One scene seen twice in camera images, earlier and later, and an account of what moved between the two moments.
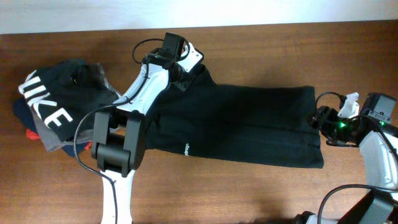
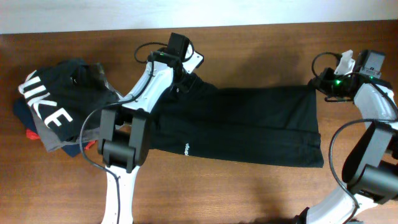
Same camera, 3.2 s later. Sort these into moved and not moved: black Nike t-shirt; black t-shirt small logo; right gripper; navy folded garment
Moved: right gripper
Not moved: black Nike t-shirt; black t-shirt small logo; navy folded garment
